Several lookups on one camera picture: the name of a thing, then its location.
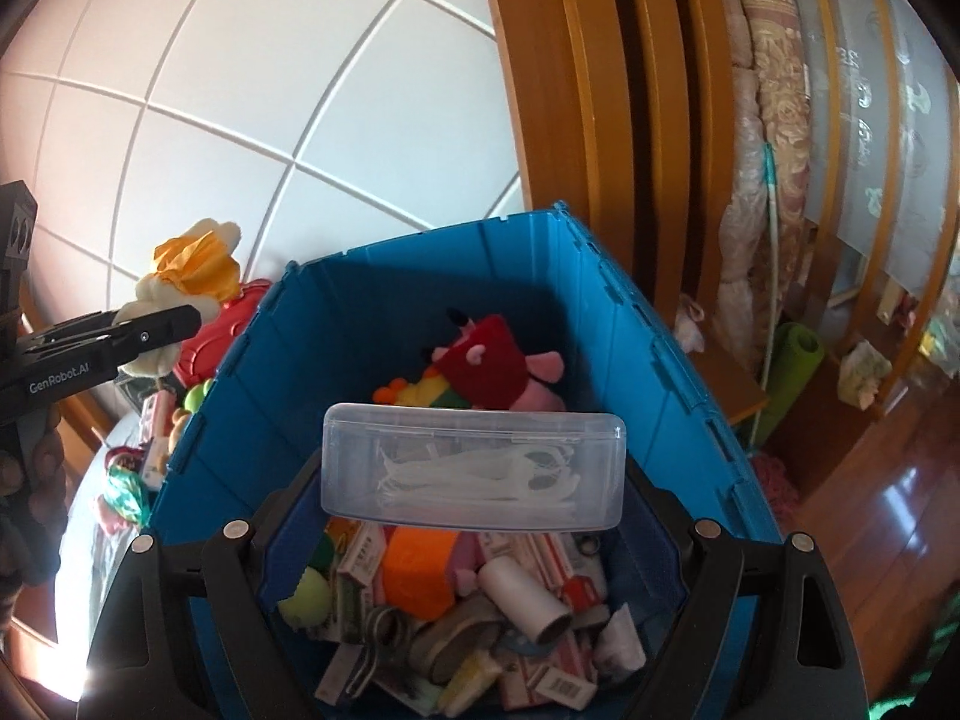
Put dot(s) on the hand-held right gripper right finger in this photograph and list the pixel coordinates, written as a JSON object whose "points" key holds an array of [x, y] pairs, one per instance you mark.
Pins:
{"points": [[660, 495]]}

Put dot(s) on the clear plastic floss pick box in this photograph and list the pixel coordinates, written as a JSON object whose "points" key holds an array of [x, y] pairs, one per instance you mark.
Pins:
{"points": [[465, 480]]}

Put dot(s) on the crumpled pale cloth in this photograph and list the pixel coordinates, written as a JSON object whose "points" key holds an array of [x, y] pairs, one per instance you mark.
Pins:
{"points": [[866, 379]]}

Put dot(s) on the red toy bag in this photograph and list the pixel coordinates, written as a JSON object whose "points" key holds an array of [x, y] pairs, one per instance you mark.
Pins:
{"points": [[225, 337]]}

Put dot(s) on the pink pig plush toy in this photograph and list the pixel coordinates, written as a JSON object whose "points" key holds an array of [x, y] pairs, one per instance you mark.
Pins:
{"points": [[487, 367]]}

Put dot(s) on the rainbow plush toy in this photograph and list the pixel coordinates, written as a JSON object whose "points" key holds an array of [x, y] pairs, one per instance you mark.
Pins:
{"points": [[427, 394]]}

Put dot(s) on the pile of small medicine boxes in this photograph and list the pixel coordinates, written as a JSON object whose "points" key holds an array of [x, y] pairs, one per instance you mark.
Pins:
{"points": [[540, 679]]}

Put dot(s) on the frosted glass door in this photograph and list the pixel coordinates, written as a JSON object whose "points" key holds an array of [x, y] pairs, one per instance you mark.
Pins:
{"points": [[862, 90]]}

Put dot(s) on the person's left hand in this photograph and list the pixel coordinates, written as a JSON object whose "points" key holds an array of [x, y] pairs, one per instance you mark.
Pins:
{"points": [[45, 465]]}

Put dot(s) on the wooden door frame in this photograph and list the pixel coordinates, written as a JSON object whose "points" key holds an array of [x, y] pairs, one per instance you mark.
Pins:
{"points": [[600, 127]]}

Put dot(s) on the yellow white plush toy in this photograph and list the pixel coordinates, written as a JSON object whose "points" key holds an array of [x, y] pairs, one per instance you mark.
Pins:
{"points": [[195, 270]]}

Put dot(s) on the grey scissors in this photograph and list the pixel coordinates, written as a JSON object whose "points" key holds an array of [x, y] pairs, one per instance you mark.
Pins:
{"points": [[382, 637]]}

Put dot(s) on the yellow green soft ball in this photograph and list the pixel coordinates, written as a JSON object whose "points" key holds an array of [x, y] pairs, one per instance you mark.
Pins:
{"points": [[307, 600]]}

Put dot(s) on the pink white box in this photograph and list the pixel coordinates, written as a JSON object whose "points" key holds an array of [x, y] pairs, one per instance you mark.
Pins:
{"points": [[157, 427]]}

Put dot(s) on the green yoga mat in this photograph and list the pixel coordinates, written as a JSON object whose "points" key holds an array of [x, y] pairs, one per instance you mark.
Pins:
{"points": [[791, 375]]}

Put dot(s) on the grey tape roll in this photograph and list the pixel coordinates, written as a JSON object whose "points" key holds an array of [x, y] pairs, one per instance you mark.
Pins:
{"points": [[450, 641]]}

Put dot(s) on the blue plastic crate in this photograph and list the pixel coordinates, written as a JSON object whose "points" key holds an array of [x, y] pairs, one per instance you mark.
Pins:
{"points": [[360, 330]]}

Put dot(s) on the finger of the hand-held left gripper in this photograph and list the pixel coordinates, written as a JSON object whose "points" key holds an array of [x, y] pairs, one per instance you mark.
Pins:
{"points": [[161, 331]]}

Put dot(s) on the green shiny wrapper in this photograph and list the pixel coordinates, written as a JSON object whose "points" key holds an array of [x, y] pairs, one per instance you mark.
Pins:
{"points": [[127, 491]]}

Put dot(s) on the white plastic bag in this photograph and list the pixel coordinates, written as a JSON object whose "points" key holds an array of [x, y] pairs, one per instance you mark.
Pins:
{"points": [[688, 326]]}

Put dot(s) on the white paper roll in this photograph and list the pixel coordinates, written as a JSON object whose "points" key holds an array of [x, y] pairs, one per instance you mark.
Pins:
{"points": [[525, 600]]}

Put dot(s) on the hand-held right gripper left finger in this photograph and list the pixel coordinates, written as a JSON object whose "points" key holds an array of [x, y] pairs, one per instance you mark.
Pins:
{"points": [[289, 495]]}

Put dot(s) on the rolled patterned carpet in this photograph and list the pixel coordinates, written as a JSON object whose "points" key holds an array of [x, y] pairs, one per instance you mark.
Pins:
{"points": [[780, 127]]}

